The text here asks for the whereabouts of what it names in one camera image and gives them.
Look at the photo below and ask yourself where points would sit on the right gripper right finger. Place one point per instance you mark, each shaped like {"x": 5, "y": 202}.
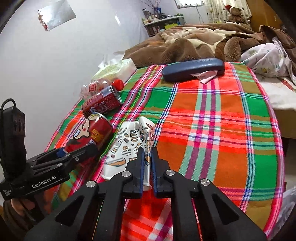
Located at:
{"x": 200, "y": 210}

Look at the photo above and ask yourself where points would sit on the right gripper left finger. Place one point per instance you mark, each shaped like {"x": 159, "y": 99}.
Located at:
{"x": 95, "y": 210}

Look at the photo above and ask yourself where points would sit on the patterned paper cup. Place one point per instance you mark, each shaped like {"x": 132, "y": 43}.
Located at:
{"x": 131, "y": 136}

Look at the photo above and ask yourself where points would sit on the red cartoon drink can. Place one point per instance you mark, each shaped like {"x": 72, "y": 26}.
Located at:
{"x": 96, "y": 129}

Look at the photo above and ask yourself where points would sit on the clear plastic bottle red label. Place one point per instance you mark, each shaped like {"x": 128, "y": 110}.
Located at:
{"x": 96, "y": 86}

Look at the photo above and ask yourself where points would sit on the red milk drink can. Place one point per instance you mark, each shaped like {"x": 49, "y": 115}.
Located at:
{"x": 105, "y": 101}

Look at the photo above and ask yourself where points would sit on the white round trash bin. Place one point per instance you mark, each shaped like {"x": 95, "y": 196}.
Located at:
{"x": 288, "y": 204}

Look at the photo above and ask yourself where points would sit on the person left hand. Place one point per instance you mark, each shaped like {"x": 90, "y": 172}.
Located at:
{"x": 21, "y": 205}

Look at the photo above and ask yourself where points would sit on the dark blue glasses case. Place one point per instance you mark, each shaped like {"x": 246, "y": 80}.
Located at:
{"x": 184, "y": 71}

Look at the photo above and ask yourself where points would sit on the tissue pack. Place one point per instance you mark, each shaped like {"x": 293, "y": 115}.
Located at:
{"x": 115, "y": 69}

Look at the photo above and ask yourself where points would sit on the white crumpled bedding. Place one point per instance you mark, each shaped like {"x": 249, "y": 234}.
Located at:
{"x": 273, "y": 69}

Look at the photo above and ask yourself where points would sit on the brown fleece blanket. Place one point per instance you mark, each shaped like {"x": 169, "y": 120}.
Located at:
{"x": 191, "y": 42}

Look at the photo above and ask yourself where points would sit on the white shelf with items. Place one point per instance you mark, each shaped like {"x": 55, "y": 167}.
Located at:
{"x": 159, "y": 22}

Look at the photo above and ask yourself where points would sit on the brown teddy bear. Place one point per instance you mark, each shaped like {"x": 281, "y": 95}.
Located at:
{"x": 236, "y": 17}

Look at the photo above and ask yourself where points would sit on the patterned curtain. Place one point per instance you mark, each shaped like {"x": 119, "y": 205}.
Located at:
{"x": 217, "y": 12}

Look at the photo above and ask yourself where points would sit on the wooden wardrobe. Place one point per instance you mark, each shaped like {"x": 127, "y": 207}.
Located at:
{"x": 263, "y": 14}

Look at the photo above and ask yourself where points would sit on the window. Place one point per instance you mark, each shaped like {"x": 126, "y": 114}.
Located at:
{"x": 189, "y": 3}

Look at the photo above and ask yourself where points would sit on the wall mirror panel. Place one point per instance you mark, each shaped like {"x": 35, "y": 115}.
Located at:
{"x": 55, "y": 14}

